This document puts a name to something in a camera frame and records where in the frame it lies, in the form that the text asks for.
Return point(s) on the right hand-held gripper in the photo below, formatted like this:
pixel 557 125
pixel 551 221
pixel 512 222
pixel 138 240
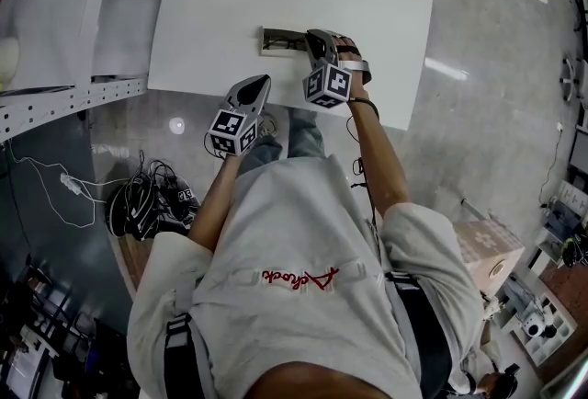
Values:
pixel 328 84

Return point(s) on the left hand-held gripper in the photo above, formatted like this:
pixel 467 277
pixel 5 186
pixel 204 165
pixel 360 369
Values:
pixel 229 133

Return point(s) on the black eyeglasses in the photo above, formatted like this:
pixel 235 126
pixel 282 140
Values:
pixel 271 51

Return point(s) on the person's right forearm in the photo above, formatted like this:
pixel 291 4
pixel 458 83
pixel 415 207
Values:
pixel 376 149

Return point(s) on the person's left forearm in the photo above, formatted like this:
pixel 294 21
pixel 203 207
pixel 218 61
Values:
pixel 213 208

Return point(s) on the person's right hand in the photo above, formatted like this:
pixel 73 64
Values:
pixel 351 56

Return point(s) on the person's grey shoe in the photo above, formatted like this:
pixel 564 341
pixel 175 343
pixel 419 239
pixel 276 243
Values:
pixel 268 123

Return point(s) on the person's blue jeans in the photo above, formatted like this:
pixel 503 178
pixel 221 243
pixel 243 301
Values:
pixel 303 135

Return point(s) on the white metal shelf rack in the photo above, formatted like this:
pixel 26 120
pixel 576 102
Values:
pixel 69 100

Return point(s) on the white power strip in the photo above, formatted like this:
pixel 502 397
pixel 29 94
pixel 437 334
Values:
pixel 72 184

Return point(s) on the operator in white clothes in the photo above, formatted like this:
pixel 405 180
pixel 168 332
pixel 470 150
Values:
pixel 298 328

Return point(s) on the white office chair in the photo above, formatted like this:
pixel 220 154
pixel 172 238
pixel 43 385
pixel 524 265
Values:
pixel 574 77

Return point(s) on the pink checkered box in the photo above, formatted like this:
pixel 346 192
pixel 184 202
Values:
pixel 487 254

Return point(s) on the person's head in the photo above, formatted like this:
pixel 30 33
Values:
pixel 321 385

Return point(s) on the white cubby shelf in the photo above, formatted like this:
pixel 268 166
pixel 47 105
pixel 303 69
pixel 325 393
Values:
pixel 537 328

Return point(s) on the black-framed eyeglasses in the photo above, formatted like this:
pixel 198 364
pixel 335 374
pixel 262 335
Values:
pixel 280 42

